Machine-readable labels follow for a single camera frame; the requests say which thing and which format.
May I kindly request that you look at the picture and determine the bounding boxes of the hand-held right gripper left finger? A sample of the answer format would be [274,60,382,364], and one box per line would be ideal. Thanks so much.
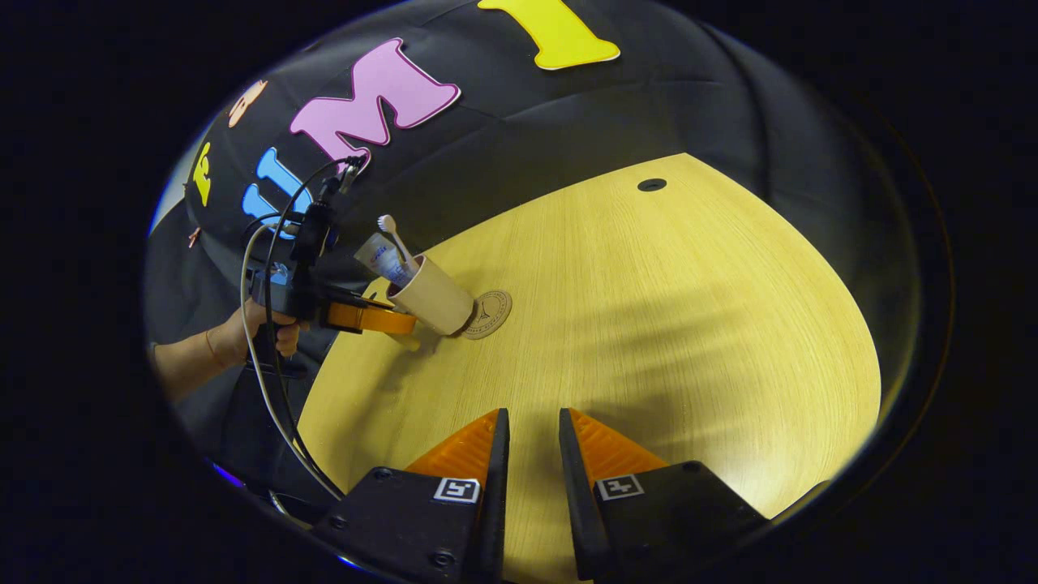
[312,408,512,583]

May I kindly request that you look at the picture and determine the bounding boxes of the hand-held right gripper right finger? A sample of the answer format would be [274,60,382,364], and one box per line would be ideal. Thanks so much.
[557,408,768,582]

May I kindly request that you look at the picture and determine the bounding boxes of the white toothpaste tube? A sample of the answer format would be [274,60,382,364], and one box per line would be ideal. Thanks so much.
[354,232,416,289]

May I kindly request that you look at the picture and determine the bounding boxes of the beige cup with wooden handle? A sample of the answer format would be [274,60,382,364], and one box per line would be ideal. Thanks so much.
[386,254,476,337]

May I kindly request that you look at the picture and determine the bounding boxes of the pale pink toothbrush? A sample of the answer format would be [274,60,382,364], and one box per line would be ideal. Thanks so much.
[377,214,420,277]

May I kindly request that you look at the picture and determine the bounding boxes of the round wooden coaster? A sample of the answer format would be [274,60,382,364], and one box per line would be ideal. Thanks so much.
[458,290,513,340]

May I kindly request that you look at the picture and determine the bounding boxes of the wooden desktop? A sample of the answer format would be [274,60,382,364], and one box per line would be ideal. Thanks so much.
[296,152,882,584]

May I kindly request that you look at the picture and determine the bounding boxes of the black backdrop cloth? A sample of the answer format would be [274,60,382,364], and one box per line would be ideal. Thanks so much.
[146,0,925,520]

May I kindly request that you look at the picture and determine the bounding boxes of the black cable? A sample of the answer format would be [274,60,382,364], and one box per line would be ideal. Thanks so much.
[262,157,358,502]

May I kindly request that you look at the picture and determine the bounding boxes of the grey cable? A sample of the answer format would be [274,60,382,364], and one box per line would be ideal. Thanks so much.
[239,221,345,502]

